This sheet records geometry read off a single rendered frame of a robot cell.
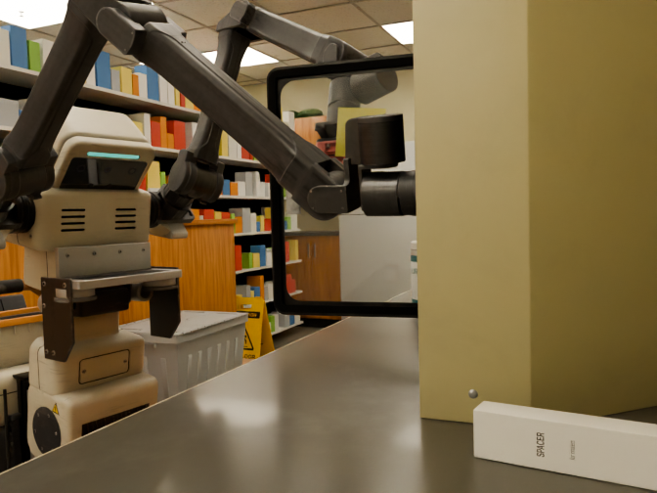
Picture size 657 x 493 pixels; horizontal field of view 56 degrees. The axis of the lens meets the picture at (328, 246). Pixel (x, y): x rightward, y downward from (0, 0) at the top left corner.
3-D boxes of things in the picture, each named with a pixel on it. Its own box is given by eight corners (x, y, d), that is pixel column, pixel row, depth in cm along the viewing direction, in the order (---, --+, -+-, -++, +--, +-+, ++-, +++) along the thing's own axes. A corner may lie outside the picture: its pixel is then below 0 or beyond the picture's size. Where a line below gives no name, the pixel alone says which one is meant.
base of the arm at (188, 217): (178, 196, 155) (138, 195, 146) (195, 175, 151) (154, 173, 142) (193, 222, 153) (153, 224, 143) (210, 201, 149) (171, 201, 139)
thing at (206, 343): (253, 375, 319) (250, 311, 318) (181, 410, 264) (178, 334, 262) (187, 369, 336) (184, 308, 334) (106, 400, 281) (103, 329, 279)
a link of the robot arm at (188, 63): (144, 35, 94) (90, 32, 85) (158, 1, 92) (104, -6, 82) (353, 215, 87) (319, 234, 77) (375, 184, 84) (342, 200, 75)
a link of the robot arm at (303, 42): (264, 40, 144) (226, 19, 137) (275, 18, 142) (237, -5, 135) (367, 92, 112) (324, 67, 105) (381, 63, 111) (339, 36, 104)
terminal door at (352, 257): (462, 319, 92) (459, 48, 90) (273, 314, 101) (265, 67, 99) (462, 318, 93) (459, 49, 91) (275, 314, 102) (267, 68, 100)
